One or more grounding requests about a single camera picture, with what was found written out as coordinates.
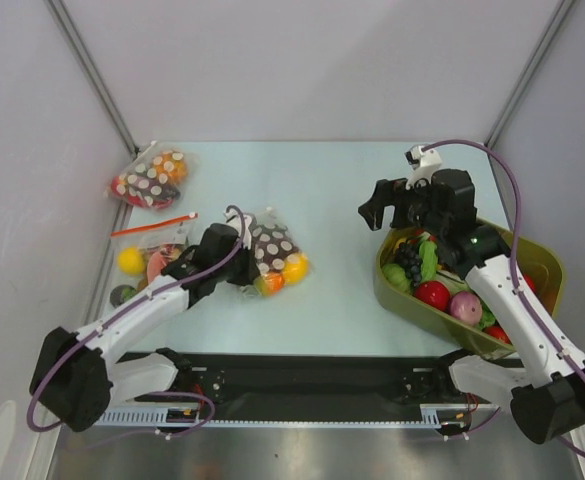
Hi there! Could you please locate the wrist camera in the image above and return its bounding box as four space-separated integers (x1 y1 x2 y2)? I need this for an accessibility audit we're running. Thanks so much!
405 145 443 190
225 205 246 233

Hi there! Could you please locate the red fake tomato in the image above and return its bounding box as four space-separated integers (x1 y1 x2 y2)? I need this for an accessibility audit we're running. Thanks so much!
483 325 511 344

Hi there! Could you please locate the pink fake onion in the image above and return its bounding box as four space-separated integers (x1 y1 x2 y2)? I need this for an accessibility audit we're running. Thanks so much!
449 291 483 326

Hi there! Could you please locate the green fake lettuce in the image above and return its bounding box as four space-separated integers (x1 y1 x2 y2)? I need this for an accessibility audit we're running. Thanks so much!
381 263 412 295

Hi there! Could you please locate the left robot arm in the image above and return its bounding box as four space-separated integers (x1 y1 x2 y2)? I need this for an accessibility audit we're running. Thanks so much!
29 217 259 432

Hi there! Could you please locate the aluminium frame post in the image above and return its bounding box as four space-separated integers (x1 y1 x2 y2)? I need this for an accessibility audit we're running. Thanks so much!
484 0 579 147
43 0 139 158

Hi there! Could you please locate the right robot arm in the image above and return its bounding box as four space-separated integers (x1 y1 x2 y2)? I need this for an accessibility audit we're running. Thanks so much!
358 169 585 444

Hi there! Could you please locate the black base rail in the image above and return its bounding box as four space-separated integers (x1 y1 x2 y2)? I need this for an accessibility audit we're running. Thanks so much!
106 349 523 424

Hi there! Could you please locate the olive green plastic bin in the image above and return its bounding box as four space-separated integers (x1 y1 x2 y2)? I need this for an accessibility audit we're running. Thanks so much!
373 227 565 360

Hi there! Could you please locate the left aluminium frame post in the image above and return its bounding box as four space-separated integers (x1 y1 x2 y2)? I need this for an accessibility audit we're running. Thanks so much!
43 0 139 158

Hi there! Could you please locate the polka dot zip bag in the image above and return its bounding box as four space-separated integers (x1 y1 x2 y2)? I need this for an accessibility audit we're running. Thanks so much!
240 207 312 297
106 141 199 211

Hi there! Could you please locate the dark fake grape bunch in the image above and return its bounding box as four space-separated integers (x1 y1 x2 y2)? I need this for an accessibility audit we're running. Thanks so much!
394 242 423 288

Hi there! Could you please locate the yellow fake lemon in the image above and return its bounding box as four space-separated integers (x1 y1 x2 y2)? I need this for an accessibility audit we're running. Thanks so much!
117 247 146 276

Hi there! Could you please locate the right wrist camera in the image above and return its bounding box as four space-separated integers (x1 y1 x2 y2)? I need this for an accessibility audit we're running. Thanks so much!
405 145 443 190

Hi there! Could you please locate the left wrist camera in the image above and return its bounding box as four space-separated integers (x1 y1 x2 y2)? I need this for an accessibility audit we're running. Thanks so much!
225 205 246 233

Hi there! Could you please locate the red fake apple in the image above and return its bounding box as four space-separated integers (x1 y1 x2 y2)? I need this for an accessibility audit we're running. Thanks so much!
413 280 451 312

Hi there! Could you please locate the orange zipper clear bag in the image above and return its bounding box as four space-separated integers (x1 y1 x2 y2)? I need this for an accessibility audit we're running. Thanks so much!
109 213 198 308

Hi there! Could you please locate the right aluminium frame post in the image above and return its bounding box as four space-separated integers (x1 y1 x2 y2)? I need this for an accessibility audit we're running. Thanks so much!
484 0 579 147

